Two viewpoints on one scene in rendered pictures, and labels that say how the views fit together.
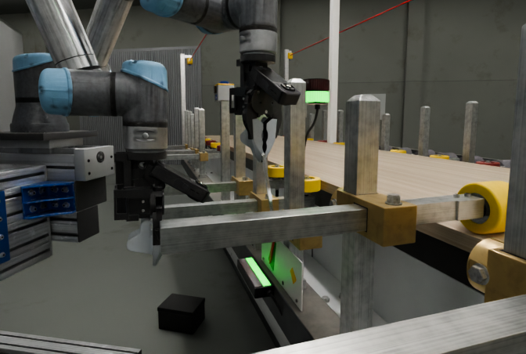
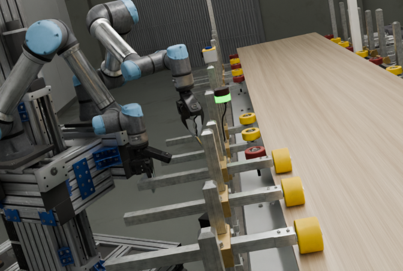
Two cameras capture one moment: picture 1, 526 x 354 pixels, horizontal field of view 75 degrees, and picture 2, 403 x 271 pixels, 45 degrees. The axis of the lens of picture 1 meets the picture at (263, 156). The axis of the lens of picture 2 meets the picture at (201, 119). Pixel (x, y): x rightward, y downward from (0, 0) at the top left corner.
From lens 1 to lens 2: 1.32 m
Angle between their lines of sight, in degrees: 24
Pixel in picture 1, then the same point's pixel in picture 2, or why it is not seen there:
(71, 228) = (121, 171)
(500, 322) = (186, 204)
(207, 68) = not seen: outside the picture
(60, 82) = (99, 124)
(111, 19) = not seen: hidden behind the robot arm
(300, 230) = (185, 180)
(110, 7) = not seen: hidden behind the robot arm
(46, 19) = (88, 88)
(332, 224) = (198, 176)
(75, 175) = (117, 142)
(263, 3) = (178, 64)
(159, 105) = (139, 124)
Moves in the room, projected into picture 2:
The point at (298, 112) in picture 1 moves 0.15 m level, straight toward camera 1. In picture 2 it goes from (212, 109) to (195, 122)
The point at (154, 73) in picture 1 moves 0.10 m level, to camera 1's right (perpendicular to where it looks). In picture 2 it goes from (134, 111) to (158, 108)
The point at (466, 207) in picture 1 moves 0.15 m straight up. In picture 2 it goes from (262, 163) to (254, 121)
